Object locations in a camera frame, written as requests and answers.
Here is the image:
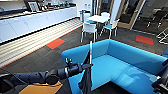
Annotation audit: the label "black t-shirt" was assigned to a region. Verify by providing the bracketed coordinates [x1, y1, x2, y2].
[77, 49, 95, 94]

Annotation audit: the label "white clothes hanger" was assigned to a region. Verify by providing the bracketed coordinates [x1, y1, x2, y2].
[88, 40, 94, 66]

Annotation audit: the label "large blue sofa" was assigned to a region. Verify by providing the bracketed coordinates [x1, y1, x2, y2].
[60, 38, 168, 94]

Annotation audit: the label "white chair with blue seat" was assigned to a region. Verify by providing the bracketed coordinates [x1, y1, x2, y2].
[99, 11, 112, 19]
[80, 20, 99, 44]
[99, 18, 120, 38]

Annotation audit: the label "square white table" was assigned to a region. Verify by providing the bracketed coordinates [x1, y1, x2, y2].
[85, 14, 111, 25]

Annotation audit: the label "blue trash bin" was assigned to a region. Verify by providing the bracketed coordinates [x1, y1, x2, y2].
[78, 8, 92, 23]

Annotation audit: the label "wooden framed glass door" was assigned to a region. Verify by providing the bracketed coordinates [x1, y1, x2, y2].
[96, 0, 116, 16]
[116, 0, 148, 31]

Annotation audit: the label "white kitchen counter cabinets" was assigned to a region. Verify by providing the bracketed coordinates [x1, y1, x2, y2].
[0, 5, 79, 44]

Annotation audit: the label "black framed picture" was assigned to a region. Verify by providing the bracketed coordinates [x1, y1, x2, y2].
[26, 0, 42, 14]

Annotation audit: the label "small blue armchair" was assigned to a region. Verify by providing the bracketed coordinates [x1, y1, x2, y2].
[161, 46, 168, 60]

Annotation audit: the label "black office chair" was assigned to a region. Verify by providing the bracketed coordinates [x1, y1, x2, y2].
[146, 9, 168, 29]

